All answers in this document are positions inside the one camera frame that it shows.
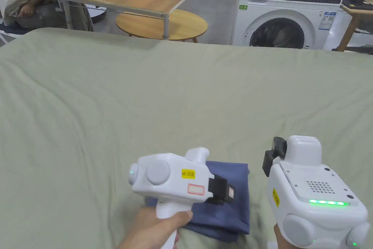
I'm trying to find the round low wooden table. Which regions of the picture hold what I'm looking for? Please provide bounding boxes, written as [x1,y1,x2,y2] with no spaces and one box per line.
[115,9,209,43]

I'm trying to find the white washing machine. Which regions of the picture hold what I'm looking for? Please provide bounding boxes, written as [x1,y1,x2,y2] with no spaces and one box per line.
[231,0,368,50]

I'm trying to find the bed with pale green sheet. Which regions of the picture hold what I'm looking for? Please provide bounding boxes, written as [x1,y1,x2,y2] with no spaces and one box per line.
[0,27,373,249]

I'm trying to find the person's right hand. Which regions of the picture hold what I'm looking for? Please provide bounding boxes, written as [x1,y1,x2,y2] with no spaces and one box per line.
[274,223,289,249]

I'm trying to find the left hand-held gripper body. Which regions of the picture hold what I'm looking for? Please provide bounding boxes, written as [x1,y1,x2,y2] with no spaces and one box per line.
[129,147,228,249]

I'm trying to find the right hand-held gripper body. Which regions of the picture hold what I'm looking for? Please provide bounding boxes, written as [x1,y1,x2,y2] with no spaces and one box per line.
[262,135,370,249]

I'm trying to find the person's left hand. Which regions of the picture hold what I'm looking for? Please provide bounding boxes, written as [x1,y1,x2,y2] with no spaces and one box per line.
[116,206,194,249]

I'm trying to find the dark blue garment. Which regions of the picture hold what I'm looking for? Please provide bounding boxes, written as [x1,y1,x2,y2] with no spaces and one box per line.
[145,160,252,243]

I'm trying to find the wooden table with slanted legs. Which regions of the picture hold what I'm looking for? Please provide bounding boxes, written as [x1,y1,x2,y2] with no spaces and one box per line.
[336,0,373,54]

